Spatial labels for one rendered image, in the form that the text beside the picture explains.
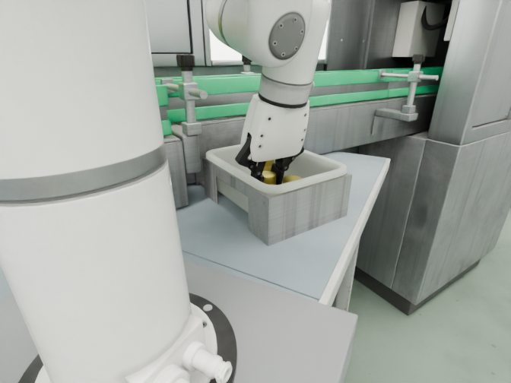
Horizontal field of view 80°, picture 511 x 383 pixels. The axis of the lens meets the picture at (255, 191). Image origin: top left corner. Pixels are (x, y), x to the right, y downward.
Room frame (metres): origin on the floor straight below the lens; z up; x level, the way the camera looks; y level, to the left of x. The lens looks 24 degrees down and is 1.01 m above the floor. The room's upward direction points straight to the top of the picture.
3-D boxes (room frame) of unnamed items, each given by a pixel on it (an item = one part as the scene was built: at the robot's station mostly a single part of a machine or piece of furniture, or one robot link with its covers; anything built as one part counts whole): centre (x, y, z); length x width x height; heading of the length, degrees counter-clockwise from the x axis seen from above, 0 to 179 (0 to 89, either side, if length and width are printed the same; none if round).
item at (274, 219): (0.54, -0.01, 0.79); 0.27 x 0.17 x 0.08; 33
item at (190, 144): (0.55, 0.13, 0.85); 0.09 x 0.04 x 0.07; 33
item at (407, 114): (0.89, -0.41, 0.90); 0.17 x 0.05 x 0.22; 33
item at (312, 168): (0.52, -0.03, 0.80); 0.22 x 0.17 x 0.09; 33
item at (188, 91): (0.54, 0.12, 0.95); 0.17 x 0.03 x 0.12; 33
